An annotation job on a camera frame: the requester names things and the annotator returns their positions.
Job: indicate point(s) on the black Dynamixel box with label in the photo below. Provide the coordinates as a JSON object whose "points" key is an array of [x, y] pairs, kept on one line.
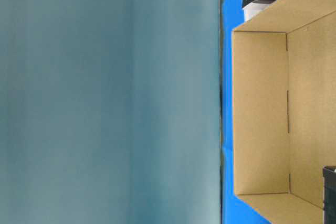
{"points": [[329, 201]]}

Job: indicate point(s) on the open brown cardboard box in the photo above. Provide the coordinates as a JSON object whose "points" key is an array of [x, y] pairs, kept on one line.
{"points": [[284, 109]]}

